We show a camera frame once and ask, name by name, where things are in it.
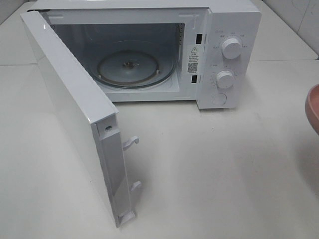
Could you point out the white microwave door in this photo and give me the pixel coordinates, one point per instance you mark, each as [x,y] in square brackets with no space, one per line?
[87,115]

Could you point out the round door release button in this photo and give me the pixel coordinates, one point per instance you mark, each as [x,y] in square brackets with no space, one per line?
[219,99]

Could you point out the white timer knob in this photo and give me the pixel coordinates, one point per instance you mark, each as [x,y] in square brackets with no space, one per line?
[225,79]

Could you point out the pink round plate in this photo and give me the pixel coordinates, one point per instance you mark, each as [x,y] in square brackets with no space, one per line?
[312,107]

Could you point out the glass microwave turntable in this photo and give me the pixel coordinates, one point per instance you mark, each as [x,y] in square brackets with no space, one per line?
[135,64]

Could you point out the white warning label sticker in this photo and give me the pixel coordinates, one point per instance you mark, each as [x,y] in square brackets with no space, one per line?
[193,59]

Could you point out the white microwave oven body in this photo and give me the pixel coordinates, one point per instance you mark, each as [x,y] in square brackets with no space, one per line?
[89,28]

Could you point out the white upper power knob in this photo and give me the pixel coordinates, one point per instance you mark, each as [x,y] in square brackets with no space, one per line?
[231,47]

